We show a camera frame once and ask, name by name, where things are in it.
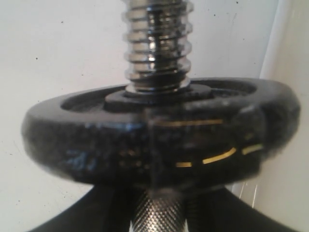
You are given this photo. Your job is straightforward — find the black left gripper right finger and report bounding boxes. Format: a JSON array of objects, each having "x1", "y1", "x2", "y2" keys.
[{"x1": 181, "y1": 186, "x2": 246, "y2": 232}]

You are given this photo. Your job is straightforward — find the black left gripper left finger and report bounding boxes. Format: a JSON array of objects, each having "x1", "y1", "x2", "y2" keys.
[{"x1": 72, "y1": 185, "x2": 145, "y2": 232}]

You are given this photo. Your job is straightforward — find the black right weight plate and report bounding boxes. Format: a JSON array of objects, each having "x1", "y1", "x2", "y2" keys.
[{"x1": 21, "y1": 78, "x2": 301, "y2": 192}]

